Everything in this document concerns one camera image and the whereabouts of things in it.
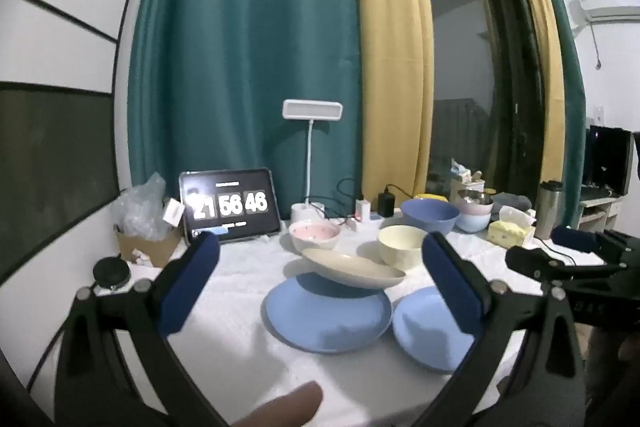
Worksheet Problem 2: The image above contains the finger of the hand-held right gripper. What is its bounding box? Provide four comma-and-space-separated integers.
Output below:
551, 227, 608, 254
505, 246, 621, 284

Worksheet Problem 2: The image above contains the black round object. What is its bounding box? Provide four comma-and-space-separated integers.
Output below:
93, 257, 132, 290

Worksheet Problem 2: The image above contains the yellow tissue box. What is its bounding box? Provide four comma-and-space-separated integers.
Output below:
487, 205, 538, 249

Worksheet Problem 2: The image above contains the person's left hand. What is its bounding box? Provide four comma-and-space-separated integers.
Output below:
227, 381, 323, 427

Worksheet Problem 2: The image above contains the white air conditioner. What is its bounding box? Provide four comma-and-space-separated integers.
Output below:
570, 0, 640, 28

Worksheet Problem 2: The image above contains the pale yellow bowl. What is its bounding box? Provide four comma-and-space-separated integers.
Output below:
377, 225, 430, 270

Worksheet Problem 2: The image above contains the light blue bowl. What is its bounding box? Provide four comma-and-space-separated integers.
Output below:
456, 209, 493, 234

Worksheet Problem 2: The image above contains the clear plastic bag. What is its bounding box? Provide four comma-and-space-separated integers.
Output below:
109, 172, 168, 240

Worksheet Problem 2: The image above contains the glass window door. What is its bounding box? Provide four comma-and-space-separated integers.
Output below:
415, 0, 546, 202

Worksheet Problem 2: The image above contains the white television stand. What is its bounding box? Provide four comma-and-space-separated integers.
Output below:
577, 194, 626, 230

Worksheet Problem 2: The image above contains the steel thermos tumbler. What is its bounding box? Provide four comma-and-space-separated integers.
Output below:
534, 180, 565, 240

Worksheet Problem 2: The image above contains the pink steel-lined bowl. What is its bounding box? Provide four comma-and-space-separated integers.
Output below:
456, 189, 495, 215

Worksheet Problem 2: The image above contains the small white box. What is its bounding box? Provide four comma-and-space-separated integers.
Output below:
164, 198, 185, 228

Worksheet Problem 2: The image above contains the teal curtain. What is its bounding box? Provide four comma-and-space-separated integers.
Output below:
127, 0, 363, 228
530, 0, 587, 228

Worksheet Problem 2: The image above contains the pink bowl with red dots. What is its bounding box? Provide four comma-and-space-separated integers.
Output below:
289, 219, 342, 256

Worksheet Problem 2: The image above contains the black charger cable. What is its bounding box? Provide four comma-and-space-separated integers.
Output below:
302, 178, 362, 208

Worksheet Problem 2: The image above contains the blue plate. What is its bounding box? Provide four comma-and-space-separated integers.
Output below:
265, 274, 393, 354
392, 286, 483, 373

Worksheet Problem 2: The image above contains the white basket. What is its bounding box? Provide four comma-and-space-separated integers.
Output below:
450, 159, 486, 192

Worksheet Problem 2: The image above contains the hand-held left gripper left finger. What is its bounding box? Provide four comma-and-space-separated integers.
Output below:
54, 231, 231, 427

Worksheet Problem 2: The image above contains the grey cloth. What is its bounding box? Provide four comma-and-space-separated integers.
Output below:
492, 192, 533, 210

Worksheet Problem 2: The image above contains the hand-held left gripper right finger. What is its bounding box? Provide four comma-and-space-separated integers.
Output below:
415, 231, 588, 427

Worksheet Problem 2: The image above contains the cardboard box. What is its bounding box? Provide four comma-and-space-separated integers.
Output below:
114, 227, 183, 269

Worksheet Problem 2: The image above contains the white desk lamp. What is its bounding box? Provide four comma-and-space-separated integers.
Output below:
282, 99, 345, 224

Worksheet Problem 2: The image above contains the white power strip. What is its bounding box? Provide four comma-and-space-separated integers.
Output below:
345, 214, 386, 231

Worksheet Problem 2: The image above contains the yellow curtain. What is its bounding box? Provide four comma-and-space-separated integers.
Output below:
350, 0, 435, 208
495, 0, 566, 208

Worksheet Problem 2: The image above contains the beige plate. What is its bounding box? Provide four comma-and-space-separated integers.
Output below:
301, 247, 407, 290

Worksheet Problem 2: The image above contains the black television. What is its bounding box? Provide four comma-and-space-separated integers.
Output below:
582, 125, 635, 196

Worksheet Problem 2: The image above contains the large blue bowl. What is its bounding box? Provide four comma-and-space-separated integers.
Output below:
400, 198, 461, 237

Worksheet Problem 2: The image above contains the tablet with clock display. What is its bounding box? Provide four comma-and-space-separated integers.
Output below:
179, 168, 282, 244

